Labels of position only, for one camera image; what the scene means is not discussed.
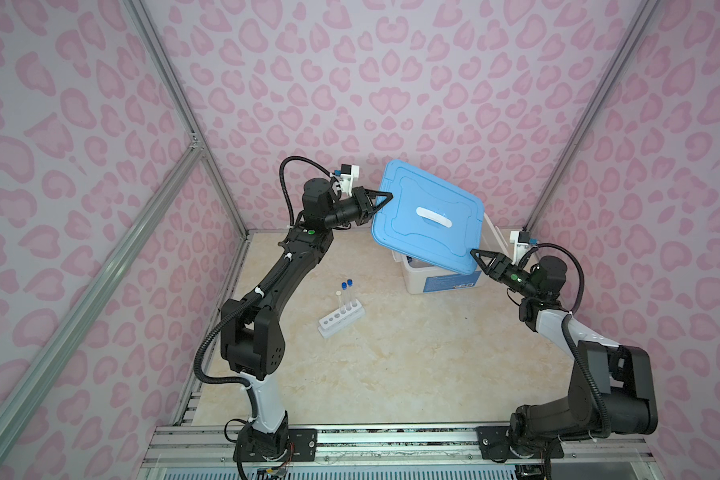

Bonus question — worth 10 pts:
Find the blue-capped test tube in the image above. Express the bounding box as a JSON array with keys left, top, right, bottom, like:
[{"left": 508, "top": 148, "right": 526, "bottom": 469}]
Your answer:
[
  {"left": 340, "top": 282, "right": 352, "bottom": 313},
  {"left": 346, "top": 279, "right": 356, "bottom": 308}
]

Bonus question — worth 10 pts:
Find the aluminium frame strut left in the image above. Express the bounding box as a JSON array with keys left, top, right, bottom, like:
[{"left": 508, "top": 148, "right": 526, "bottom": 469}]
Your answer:
[{"left": 0, "top": 142, "right": 205, "bottom": 466}]

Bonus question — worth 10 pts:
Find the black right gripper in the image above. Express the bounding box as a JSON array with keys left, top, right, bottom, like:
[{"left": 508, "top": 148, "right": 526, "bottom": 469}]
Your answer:
[{"left": 471, "top": 253, "right": 540, "bottom": 301}]

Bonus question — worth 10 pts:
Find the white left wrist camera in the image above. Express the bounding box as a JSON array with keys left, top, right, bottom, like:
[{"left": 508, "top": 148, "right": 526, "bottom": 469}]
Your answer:
[{"left": 334, "top": 164, "right": 360, "bottom": 196}]

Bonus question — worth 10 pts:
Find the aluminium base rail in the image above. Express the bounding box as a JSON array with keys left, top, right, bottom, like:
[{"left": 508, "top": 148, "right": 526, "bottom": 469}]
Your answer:
[{"left": 137, "top": 423, "right": 663, "bottom": 479}]

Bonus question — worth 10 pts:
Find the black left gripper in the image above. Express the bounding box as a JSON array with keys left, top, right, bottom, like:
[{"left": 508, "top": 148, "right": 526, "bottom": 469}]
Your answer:
[{"left": 322, "top": 190, "right": 392, "bottom": 233}]

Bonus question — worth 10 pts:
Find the blue plastic bin lid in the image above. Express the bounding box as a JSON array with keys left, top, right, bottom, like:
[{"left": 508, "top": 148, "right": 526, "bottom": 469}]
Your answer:
[{"left": 371, "top": 160, "right": 484, "bottom": 275}]

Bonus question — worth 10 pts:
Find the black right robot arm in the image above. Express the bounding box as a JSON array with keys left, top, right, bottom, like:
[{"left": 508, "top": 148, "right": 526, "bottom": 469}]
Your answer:
[{"left": 471, "top": 245, "right": 659, "bottom": 463}]

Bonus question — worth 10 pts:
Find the white test tube rack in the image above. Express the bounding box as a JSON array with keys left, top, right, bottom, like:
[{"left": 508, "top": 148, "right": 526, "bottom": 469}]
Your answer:
[{"left": 318, "top": 301, "right": 366, "bottom": 339}]

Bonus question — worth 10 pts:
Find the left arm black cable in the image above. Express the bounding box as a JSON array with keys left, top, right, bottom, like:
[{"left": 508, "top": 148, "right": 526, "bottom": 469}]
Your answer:
[{"left": 193, "top": 155, "right": 337, "bottom": 385}]

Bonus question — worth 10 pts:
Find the white plastic storage bin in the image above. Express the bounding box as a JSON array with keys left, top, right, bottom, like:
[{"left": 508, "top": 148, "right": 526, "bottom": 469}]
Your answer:
[{"left": 392, "top": 215, "right": 511, "bottom": 295}]

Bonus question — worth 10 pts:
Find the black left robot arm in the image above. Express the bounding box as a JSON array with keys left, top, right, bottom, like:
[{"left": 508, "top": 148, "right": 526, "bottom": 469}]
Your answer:
[{"left": 215, "top": 178, "right": 393, "bottom": 461}]

